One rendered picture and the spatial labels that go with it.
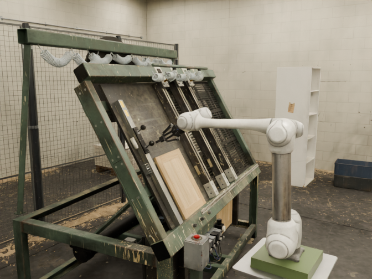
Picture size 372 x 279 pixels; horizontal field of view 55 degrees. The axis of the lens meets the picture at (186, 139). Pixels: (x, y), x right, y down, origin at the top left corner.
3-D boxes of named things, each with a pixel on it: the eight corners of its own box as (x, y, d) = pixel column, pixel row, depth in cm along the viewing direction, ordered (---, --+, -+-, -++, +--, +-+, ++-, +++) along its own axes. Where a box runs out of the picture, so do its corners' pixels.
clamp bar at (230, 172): (228, 182, 337) (251, 172, 326) (172, 73, 345) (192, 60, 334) (232, 180, 346) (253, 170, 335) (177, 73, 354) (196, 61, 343)
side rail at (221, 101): (246, 168, 408) (254, 164, 403) (202, 83, 415) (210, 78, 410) (248, 166, 415) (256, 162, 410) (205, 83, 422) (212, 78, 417)
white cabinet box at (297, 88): (304, 187, 612) (311, 66, 577) (272, 182, 644) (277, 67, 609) (313, 179, 661) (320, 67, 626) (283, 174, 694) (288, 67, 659)
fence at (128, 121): (175, 226, 239) (180, 225, 237) (113, 102, 245) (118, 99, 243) (179, 223, 243) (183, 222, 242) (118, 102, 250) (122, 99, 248)
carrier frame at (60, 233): (169, 371, 229) (168, 252, 214) (20, 311, 288) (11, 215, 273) (256, 236, 424) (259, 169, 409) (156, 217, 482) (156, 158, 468)
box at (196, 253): (201, 273, 206) (201, 244, 203) (183, 268, 211) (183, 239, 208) (209, 263, 217) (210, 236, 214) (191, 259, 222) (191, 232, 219)
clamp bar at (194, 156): (208, 199, 292) (233, 189, 281) (144, 73, 299) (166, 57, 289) (213, 195, 300) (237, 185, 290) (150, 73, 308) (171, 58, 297)
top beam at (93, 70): (78, 84, 224) (89, 76, 219) (72, 70, 224) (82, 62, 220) (209, 81, 420) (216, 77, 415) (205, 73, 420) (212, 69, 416)
